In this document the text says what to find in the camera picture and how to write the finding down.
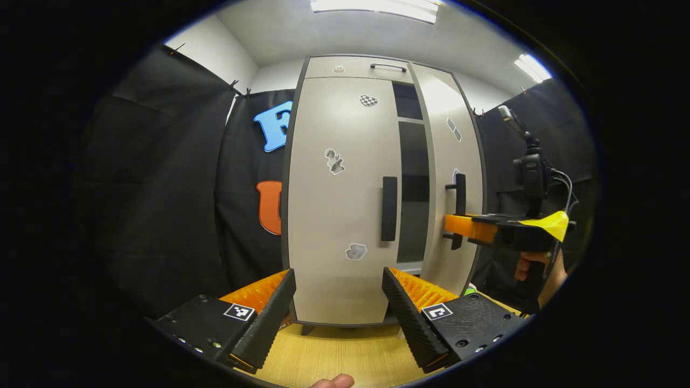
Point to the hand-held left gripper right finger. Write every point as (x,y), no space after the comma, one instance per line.
(409,318)

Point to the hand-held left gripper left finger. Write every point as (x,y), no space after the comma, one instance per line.
(269,318)

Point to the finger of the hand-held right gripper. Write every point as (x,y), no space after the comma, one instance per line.
(471,227)

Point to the grey double-door shoe cabinet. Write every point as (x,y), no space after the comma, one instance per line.
(337,291)

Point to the grey door with square stickers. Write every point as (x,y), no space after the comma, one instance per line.
(439,140)

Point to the grey door with checkered sticker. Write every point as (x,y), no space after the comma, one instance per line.
(334,215)

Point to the grey cabinet drawer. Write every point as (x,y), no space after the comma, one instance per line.
(356,67)

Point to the black backdrop cloth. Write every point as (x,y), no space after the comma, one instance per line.
(161,188)
(560,124)

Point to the small ceiling light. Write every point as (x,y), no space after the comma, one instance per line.
(532,67)

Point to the long ceiling light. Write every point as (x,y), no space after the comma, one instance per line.
(377,6)

